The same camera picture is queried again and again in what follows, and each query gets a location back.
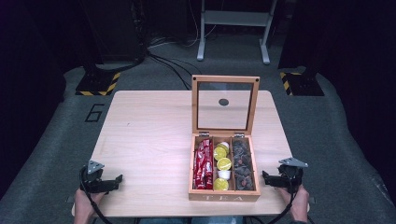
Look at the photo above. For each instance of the wooden tea box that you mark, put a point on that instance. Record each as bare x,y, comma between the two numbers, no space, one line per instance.
224,196

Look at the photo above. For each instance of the person's right hand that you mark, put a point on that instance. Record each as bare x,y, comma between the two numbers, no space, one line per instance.
297,205

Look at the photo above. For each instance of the yellow lid capsule cup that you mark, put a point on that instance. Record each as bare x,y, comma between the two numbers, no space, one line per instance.
224,164
224,145
219,153
220,184

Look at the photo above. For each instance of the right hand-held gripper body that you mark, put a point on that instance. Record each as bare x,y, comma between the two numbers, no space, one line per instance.
291,175

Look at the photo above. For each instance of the dark curtain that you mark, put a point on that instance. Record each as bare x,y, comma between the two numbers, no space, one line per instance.
28,93
358,77

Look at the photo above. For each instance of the row of red packets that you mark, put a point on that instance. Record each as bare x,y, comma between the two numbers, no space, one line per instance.
203,165

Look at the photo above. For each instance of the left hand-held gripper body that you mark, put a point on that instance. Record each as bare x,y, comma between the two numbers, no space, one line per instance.
93,182

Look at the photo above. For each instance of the pile of dark packets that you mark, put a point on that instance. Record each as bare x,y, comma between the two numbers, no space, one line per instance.
243,165

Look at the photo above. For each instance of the white metal stand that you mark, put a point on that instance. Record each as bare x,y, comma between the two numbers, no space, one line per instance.
236,18

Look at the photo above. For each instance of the person's left hand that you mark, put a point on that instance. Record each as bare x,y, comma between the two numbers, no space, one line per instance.
84,207

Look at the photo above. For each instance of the white capsule cup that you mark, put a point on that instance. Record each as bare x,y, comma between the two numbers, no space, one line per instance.
224,174

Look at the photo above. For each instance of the black striped stand base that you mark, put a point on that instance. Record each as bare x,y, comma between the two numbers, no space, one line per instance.
303,84
99,84

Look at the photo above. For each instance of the person's blue jeans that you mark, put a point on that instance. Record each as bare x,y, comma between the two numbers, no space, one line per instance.
190,221

